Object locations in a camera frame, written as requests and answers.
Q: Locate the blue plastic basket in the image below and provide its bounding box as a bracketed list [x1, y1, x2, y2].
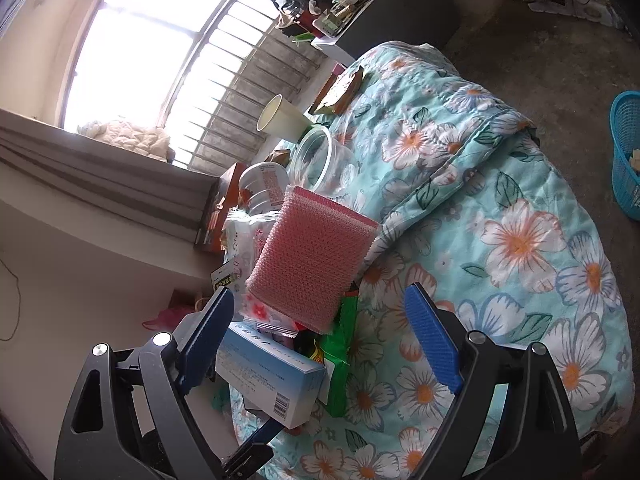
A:
[610, 91, 640, 221]

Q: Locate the clear plastic jar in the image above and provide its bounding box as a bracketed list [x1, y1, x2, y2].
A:
[290, 126, 358, 198]

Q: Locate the white tissue packet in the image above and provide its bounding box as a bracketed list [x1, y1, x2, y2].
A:
[222, 210, 281, 291]

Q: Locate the thin wall cable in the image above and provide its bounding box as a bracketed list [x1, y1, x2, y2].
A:
[0, 257, 23, 343]

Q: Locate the cream paper cup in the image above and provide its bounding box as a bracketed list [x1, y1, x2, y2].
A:
[256, 94, 312, 140]

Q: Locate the dark cabinet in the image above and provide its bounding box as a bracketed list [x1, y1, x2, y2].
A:
[310, 0, 481, 61]

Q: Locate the metal window grille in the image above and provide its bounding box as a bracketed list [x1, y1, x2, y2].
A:
[60, 0, 346, 171]

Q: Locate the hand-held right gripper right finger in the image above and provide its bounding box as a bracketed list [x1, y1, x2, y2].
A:
[404, 284, 583, 480]

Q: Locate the red cardboard box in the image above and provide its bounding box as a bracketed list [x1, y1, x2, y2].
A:
[194, 162, 251, 253]

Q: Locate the white strawberry canister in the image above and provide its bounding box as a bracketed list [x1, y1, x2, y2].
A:
[237, 162, 291, 211]

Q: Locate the pink plastic bag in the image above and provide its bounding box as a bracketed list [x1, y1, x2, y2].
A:
[144, 290, 201, 331]

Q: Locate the clear floral wrapper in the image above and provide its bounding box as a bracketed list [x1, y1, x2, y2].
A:
[239, 287, 298, 337]

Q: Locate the pink mesh sponge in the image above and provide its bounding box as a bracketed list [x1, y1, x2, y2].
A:
[245, 186, 383, 335]

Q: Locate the blue medicine box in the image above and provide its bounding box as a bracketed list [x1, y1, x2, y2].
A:
[215, 322, 327, 430]

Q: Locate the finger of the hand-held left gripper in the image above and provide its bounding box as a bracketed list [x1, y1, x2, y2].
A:
[222, 417, 283, 468]

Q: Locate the brown snack packet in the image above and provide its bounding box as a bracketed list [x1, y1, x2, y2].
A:
[307, 67, 364, 115]

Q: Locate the floral teal blanket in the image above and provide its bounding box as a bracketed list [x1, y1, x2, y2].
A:
[230, 42, 636, 480]

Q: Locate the white padded jacket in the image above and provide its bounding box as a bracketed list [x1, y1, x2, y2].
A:
[77, 119, 176, 163]

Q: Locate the green snack packet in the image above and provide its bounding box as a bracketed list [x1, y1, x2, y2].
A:
[315, 292, 360, 418]

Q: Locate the pile of desk clutter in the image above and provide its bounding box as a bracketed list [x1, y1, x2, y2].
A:
[280, 0, 388, 43]

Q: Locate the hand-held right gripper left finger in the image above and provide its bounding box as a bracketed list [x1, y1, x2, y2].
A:
[52, 287, 236, 480]

